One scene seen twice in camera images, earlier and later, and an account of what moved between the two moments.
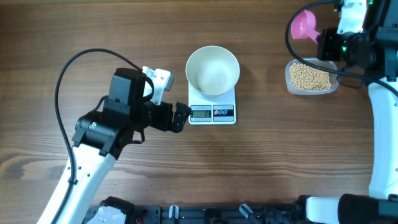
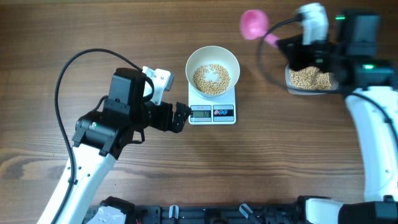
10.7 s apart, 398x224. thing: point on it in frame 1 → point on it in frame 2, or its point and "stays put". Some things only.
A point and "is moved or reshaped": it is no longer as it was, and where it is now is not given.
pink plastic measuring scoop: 303,25 is moved or reshaped
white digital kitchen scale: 206,111 stays put
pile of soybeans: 306,77 stays put
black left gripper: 164,124 stays put
